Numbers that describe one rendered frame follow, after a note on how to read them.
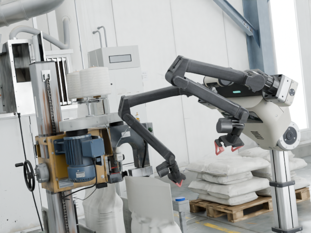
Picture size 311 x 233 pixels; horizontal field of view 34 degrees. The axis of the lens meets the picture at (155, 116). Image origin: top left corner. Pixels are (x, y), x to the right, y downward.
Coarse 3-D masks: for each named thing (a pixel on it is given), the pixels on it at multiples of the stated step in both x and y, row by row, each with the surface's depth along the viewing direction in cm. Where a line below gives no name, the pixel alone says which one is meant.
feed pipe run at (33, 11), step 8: (24, 0) 514; (32, 0) 513; (40, 0) 513; (48, 0) 514; (56, 0) 517; (32, 8) 515; (40, 8) 516; (48, 8) 519; (56, 8) 527; (32, 16) 522; (32, 24) 615
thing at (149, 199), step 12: (132, 180) 281; (144, 180) 285; (156, 180) 275; (132, 192) 286; (144, 192) 270; (156, 192) 264; (168, 192) 257; (132, 204) 290; (144, 204) 271; (156, 204) 265; (168, 204) 258; (132, 216) 289; (144, 216) 273; (156, 216) 266; (168, 216) 260; (132, 228) 286; (144, 228) 273; (156, 228) 265; (168, 228) 264
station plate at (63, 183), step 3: (60, 180) 283; (63, 180) 284; (66, 180) 284; (69, 180) 285; (60, 183) 283; (63, 183) 284; (66, 183) 284; (69, 183) 285; (72, 183) 286; (60, 186) 283; (63, 186) 284; (66, 186) 284
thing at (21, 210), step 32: (64, 64) 580; (0, 96) 535; (64, 96) 577; (0, 128) 534; (32, 128) 551; (0, 160) 534; (32, 160) 550; (0, 192) 534; (0, 224) 533; (32, 224) 549
